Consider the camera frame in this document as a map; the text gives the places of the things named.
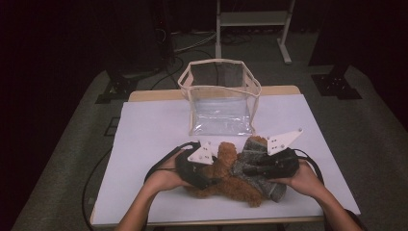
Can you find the brown teddy bear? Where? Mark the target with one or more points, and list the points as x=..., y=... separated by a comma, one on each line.
x=234, y=189

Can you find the person's right hand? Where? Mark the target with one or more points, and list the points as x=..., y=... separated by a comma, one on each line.
x=304, y=181

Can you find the black stand base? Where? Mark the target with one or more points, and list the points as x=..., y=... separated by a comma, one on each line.
x=336, y=86
x=120, y=86

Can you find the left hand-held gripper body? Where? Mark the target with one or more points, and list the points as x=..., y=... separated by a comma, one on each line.
x=189, y=171

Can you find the black equipment tower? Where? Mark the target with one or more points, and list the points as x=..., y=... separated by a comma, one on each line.
x=163, y=32

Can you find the white metal stand frame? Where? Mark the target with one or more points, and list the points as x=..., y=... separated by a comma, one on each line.
x=253, y=18

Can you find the person's left hand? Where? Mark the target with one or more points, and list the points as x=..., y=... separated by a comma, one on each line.
x=163, y=179

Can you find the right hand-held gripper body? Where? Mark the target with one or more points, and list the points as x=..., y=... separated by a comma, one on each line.
x=282, y=163

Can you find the wooden table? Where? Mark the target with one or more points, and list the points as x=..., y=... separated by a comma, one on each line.
x=154, y=95

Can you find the grey fuzzy doll sweater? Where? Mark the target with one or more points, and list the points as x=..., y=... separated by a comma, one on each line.
x=250, y=157

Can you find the dark floor outlet plate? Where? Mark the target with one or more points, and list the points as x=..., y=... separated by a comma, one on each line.
x=112, y=126

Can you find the white table cover sheet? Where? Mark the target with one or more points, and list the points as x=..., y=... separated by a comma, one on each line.
x=154, y=122

